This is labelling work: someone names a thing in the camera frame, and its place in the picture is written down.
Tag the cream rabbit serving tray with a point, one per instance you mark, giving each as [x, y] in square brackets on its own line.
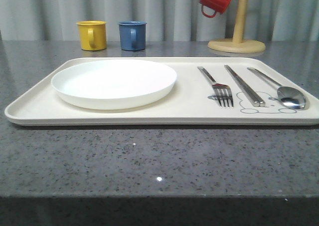
[255, 101]

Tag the wooden mug tree stand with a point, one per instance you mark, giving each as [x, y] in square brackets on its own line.
[237, 44]

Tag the blue enamel mug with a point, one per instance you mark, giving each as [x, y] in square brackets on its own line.
[132, 35]

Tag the white round plate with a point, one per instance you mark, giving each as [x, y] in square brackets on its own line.
[114, 84]

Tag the yellow enamel mug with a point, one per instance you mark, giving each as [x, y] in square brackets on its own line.
[92, 35]

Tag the grey pleated curtain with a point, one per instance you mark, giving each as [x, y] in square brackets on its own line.
[167, 20]

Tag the silver metal spoon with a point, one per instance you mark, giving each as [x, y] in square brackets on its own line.
[288, 96]

